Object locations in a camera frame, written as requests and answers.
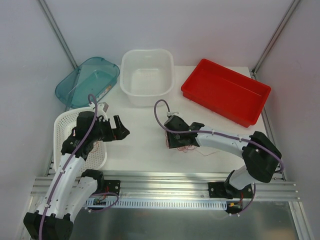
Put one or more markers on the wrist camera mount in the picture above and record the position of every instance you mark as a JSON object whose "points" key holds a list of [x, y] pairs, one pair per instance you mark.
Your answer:
{"points": [[101, 109], [172, 113]]}

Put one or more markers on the white plastic tub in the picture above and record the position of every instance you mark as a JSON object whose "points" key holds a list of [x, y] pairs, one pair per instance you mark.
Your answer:
{"points": [[147, 75]]}

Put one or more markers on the white perforated basket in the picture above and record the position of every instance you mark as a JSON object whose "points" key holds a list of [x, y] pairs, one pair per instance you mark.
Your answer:
{"points": [[63, 126]]}

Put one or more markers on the white slotted cable duct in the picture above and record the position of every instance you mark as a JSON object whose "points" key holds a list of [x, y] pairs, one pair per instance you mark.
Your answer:
{"points": [[175, 204]]}

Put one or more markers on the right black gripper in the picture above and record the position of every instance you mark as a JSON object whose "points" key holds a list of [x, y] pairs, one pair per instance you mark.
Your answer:
{"points": [[175, 138]]}

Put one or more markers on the teal transparent plastic bin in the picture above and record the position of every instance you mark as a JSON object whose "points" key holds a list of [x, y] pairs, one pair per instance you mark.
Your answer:
{"points": [[95, 76]]}

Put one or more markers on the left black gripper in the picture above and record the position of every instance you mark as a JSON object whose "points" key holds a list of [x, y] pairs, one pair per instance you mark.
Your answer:
{"points": [[114, 131]]}

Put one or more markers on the left aluminium frame post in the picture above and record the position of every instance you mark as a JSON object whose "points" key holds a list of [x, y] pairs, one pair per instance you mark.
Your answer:
{"points": [[57, 32]]}

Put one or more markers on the aluminium frame post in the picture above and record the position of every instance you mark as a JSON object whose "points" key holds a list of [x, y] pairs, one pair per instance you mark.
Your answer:
{"points": [[57, 32], [294, 4]]}

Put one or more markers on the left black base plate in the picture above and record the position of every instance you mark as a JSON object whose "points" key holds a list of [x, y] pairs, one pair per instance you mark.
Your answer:
{"points": [[112, 186]]}

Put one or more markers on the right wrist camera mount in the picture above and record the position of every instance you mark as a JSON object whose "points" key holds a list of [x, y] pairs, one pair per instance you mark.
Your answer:
{"points": [[172, 113]]}

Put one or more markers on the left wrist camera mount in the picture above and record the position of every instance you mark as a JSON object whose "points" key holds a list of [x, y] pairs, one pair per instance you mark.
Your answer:
{"points": [[101, 109]]}

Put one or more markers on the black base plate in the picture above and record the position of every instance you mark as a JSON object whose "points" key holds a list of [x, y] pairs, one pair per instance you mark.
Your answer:
{"points": [[217, 190], [112, 186]]}

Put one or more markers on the red plastic tray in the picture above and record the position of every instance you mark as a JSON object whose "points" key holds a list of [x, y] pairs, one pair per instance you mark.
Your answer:
{"points": [[226, 92]]}

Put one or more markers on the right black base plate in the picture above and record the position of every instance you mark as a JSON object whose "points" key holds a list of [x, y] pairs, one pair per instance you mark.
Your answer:
{"points": [[217, 190]]}

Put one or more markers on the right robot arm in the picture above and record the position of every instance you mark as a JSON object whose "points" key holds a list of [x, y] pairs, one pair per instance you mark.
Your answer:
{"points": [[261, 158]]}

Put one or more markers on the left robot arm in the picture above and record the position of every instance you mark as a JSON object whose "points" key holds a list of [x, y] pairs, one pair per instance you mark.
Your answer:
{"points": [[54, 217]]}

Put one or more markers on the aluminium mounting rail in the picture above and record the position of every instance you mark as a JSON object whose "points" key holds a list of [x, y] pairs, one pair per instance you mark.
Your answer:
{"points": [[193, 186]]}

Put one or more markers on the right aluminium frame post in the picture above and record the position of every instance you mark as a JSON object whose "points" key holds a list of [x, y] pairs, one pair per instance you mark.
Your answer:
{"points": [[294, 4]]}

